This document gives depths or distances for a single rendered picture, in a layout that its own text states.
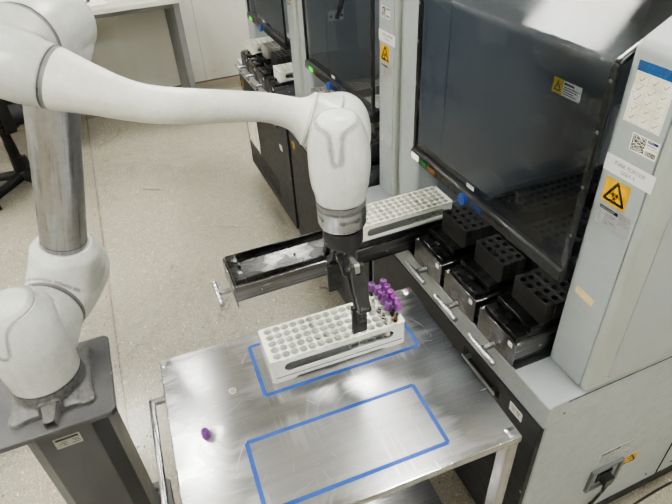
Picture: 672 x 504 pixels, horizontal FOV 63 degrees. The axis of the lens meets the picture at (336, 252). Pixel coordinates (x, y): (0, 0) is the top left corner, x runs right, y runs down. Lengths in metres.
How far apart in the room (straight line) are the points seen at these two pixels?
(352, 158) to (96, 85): 0.41
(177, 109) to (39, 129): 0.34
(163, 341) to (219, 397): 1.37
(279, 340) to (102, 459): 0.61
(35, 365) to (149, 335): 1.27
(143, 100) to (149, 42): 3.87
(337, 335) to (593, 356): 0.51
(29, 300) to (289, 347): 0.55
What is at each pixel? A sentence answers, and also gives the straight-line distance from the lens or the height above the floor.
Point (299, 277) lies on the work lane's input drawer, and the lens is 1.44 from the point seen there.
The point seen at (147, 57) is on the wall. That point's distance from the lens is 4.83.
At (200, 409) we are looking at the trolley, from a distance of 1.14.
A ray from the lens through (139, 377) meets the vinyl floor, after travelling 2.39.
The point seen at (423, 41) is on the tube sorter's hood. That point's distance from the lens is 1.44.
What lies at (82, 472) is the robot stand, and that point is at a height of 0.48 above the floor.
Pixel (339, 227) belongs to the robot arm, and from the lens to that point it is 0.95.
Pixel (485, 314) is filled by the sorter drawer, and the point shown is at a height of 0.80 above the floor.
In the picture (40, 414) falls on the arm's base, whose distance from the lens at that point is 1.42.
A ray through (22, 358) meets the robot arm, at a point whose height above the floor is 0.88.
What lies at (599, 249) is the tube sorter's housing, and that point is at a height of 1.08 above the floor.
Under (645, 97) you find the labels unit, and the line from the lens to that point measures 0.97.
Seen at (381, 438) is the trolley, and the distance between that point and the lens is 1.06.
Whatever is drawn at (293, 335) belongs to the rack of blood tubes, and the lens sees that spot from 1.14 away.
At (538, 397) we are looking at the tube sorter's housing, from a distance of 1.27.
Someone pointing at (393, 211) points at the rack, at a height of 0.86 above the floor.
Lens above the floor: 1.70
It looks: 37 degrees down
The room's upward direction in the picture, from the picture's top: 4 degrees counter-clockwise
